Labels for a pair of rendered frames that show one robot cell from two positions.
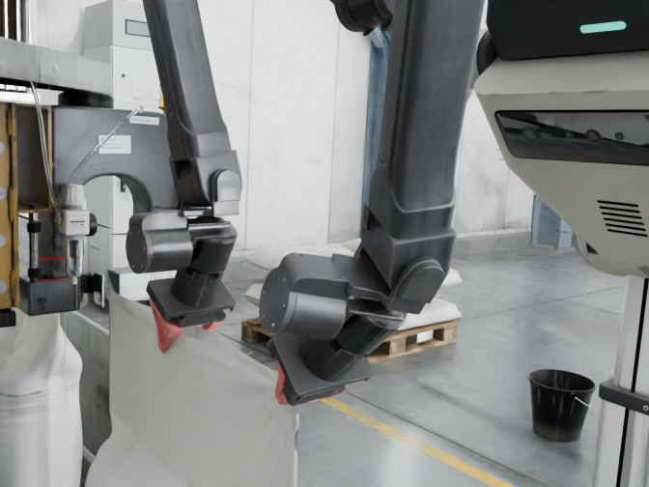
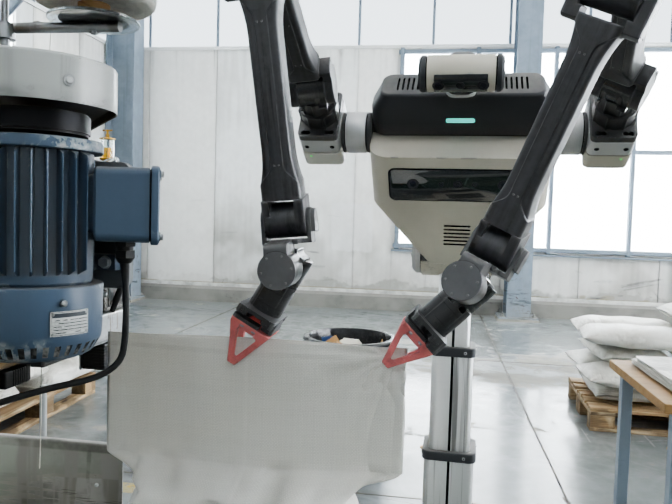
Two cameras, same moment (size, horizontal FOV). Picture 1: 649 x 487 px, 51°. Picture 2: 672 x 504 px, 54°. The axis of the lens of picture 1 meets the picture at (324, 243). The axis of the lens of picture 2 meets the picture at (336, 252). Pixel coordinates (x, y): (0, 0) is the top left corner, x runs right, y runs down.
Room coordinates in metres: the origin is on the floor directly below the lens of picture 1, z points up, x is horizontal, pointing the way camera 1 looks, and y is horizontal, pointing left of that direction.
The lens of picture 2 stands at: (-0.01, 0.77, 1.25)
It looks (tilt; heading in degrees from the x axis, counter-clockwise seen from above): 3 degrees down; 319
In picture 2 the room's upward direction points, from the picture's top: 2 degrees clockwise
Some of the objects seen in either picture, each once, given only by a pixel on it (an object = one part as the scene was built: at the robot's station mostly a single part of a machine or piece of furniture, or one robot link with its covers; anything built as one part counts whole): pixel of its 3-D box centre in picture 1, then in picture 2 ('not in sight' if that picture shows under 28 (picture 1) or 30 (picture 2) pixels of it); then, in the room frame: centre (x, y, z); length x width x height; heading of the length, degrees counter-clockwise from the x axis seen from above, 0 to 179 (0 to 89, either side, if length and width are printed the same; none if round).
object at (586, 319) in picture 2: not in sight; (624, 326); (2.07, -3.66, 0.56); 0.66 x 0.42 x 0.13; 35
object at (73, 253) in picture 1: (73, 257); not in sight; (1.04, 0.39, 1.11); 0.03 x 0.03 x 0.06
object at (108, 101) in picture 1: (86, 101); not in sight; (1.17, 0.42, 1.35); 0.09 x 0.09 x 0.03
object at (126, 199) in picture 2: not in sight; (128, 215); (0.75, 0.44, 1.25); 0.10 x 0.08 x 0.12; 156
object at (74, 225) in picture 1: (75, 234); not in sight; (1.04, 0.39, 1.14); 0.05 x 0.04 x 0.16; 131
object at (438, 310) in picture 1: (409, 312); (45, 371); (4.39, -0.58, 0.20); 0.67 x 0.43 x 0.15; 131
